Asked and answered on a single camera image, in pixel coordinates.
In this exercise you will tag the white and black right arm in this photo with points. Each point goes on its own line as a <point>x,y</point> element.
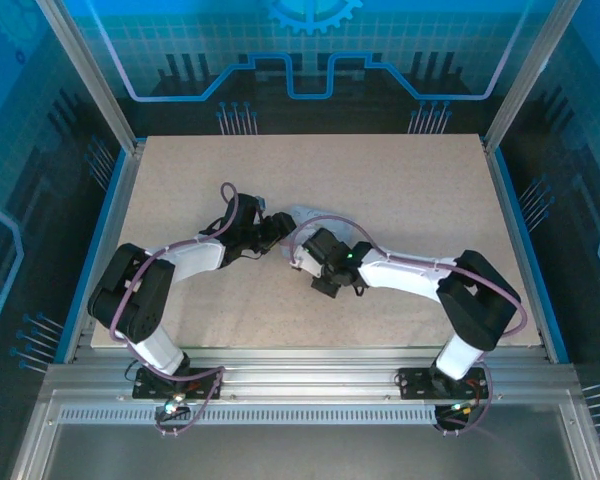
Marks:
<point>405,277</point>

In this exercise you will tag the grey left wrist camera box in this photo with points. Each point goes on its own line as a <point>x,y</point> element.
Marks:
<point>260,202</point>

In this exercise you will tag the aluminium front rail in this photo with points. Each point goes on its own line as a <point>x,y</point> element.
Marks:
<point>305,375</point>

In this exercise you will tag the clear plastic bag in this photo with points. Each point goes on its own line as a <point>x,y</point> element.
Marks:
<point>305,212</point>

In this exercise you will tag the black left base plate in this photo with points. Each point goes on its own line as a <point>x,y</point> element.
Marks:
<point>205,382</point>

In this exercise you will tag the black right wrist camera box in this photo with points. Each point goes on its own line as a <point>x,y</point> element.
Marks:
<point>325,287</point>

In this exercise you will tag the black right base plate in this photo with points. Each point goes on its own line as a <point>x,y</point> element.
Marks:
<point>415,384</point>

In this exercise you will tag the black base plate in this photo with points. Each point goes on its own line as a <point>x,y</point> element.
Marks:
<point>205,382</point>
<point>415,384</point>

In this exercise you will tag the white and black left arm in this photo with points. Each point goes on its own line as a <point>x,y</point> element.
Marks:
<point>195,255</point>

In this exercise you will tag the blue table edge strip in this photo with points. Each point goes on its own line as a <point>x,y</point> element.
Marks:
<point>530,250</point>
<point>92,250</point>

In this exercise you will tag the aluminium frame post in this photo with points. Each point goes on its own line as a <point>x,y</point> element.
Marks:
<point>525,85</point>
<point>95,85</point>

